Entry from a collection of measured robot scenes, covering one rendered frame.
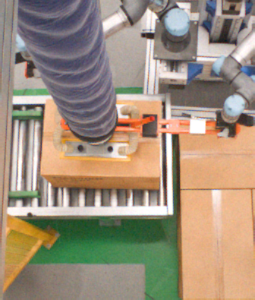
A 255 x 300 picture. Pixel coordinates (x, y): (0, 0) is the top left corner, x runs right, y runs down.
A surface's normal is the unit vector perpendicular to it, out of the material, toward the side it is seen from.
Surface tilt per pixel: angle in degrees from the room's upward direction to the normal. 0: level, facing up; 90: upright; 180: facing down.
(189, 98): 0
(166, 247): 0
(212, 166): 0
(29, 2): 80
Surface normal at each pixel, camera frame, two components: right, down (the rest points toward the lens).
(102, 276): -0.04, -0.25
